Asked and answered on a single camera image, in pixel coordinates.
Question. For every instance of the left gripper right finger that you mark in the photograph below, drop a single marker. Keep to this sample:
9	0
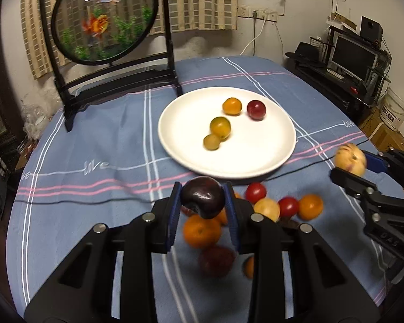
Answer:
230	209

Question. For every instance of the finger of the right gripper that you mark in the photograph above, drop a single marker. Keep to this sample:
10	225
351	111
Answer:
376	162
352	184

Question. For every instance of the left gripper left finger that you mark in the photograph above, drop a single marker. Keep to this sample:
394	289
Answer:
173	209

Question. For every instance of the dark wrinkled fruit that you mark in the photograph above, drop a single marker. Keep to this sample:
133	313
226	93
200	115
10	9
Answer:
187	212

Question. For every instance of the dark purple plum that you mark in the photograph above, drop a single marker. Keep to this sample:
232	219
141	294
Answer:
204	196

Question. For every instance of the speckled pale yellow fruit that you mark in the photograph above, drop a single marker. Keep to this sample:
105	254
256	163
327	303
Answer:
350	158

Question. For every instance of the large mandarin orange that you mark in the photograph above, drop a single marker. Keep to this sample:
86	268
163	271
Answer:
201	233

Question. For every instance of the pale yellow round fruit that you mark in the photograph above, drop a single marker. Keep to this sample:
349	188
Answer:
268	208

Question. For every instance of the small tan longan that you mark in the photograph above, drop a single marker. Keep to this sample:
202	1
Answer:
211	142

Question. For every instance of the yellow green fruit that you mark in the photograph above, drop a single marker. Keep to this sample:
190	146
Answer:
221	127

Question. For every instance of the red tomato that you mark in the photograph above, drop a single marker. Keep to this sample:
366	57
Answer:
288	206
255	192

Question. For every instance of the dark red plum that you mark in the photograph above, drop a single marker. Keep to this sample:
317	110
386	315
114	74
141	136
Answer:
215	262

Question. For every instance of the round orange fruit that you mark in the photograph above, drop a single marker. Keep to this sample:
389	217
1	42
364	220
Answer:
232	106

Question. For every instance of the white oval plate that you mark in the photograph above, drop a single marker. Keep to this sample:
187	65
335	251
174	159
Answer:
254	148

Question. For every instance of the white bucket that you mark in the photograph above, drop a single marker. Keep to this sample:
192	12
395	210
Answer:
392	110

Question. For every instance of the black desk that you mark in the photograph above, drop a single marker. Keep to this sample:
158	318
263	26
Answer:
352	96

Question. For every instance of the blue plaid tablecloth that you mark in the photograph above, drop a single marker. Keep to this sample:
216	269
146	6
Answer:
111	167

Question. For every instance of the computer monitor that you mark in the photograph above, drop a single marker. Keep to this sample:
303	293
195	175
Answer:
352	57

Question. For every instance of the black hat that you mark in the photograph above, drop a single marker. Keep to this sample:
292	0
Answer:
305	52

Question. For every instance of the checked beige curtain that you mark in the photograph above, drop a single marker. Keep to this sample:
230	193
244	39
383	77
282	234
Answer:
97	29

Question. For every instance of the round fish screen stand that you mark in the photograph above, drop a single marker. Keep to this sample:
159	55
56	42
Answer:
81	83

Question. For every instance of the wall power strip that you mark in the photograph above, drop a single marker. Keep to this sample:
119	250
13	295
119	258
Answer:
257	13

